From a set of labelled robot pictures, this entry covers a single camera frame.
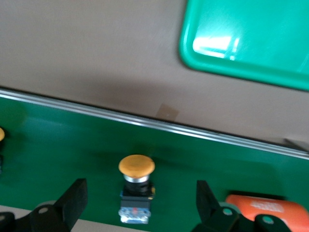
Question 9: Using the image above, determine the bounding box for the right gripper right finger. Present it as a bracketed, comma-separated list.
[193, 180, 290, 232]

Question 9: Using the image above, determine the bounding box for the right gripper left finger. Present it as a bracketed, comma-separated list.
[0, 178, 88, 232]

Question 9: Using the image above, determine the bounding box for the orange printed cylinder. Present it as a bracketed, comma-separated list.
[225, 194, 309, 232]

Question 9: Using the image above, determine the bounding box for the yellow mushroom push button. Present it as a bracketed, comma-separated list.
[0, 127, 6, 174]
[118, 154, 155, 224]

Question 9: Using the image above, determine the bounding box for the green conveyor belt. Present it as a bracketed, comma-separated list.
[0, 87, 309, 227]

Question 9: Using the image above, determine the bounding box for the green plastic tray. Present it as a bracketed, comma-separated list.
[178, 0, 309, 92]

